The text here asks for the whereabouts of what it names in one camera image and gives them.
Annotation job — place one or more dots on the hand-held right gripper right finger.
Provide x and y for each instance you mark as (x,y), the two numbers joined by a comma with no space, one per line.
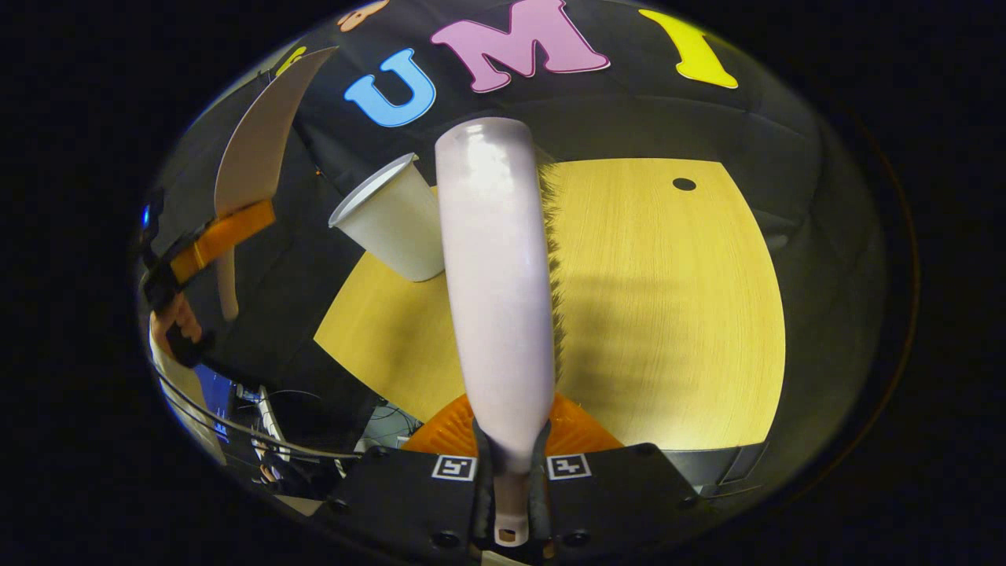
(539,503)

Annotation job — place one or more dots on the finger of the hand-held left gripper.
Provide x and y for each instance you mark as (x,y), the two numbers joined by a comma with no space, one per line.
(228,236)

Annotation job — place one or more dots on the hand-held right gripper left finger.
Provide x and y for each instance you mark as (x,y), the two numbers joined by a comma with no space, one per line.
(483,503)

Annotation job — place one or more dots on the pale purple dustpan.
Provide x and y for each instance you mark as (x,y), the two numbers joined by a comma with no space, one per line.
(255,141)

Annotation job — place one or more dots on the white ribbed garbage bin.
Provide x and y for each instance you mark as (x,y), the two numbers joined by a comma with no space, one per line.
(393,228)

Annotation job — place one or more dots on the pale purple small broom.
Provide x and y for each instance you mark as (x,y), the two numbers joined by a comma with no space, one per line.
(495,299)

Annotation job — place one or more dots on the wooden desktop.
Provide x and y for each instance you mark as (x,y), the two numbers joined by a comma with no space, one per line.
(668,314)

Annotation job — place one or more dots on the black backdrop cloth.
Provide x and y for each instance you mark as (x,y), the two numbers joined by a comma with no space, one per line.
(629,118)

